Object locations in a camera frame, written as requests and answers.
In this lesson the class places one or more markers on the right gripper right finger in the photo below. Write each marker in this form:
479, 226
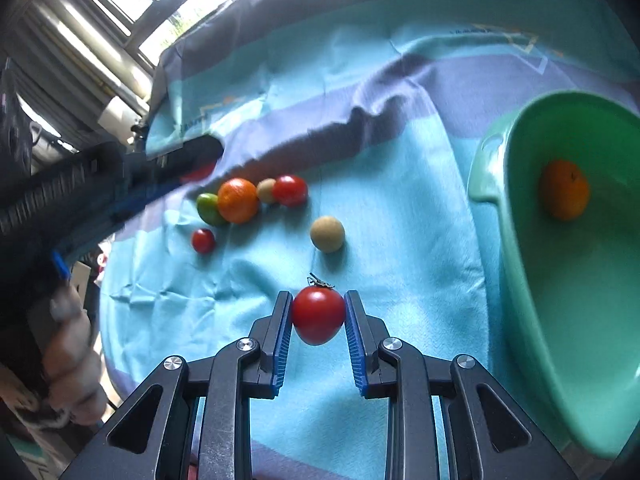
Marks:
436, 408

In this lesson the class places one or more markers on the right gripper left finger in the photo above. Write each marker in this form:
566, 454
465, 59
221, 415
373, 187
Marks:
150, 435

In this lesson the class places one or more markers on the red tomato end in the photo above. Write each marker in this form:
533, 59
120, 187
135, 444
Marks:
198, 174

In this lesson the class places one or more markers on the red tomato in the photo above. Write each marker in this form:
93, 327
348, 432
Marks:
203, 241
290, 191
318, 312

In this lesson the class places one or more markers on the orange mandarin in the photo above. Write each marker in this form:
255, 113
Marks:
563, 190
238, 202

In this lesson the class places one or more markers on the left hand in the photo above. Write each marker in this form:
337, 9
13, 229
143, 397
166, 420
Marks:
72, 368

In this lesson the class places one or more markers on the green lime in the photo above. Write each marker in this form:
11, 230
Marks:
207, 207

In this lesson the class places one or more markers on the orange mandarin in row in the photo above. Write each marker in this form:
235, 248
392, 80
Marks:
238, 202

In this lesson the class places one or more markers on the tan small fruit in row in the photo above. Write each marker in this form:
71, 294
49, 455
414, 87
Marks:
264, 191

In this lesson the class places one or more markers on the red tomato in row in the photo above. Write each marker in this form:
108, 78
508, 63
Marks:
290, 191

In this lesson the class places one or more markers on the tan round fruit front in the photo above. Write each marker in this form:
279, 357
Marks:
327, 234

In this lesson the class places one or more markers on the green plastic bowl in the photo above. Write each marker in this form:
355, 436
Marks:
570, 289

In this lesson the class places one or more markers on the blue striped tablecloth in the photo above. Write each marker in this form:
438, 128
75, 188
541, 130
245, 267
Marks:
379, 105

